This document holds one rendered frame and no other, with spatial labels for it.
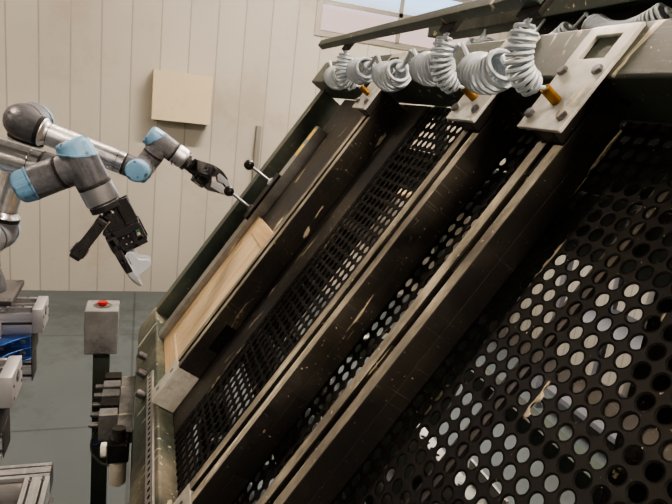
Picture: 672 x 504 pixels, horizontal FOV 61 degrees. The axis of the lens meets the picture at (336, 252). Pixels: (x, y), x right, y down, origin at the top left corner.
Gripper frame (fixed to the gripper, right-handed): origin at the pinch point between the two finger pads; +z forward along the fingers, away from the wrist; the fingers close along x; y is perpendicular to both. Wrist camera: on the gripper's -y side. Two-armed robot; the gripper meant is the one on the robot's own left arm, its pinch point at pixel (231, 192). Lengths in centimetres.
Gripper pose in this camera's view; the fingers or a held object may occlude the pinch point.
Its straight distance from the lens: 217.6
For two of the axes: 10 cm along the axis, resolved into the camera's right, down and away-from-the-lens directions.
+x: -4.7, 8.3, -2.8
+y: -4.9, 0.2, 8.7
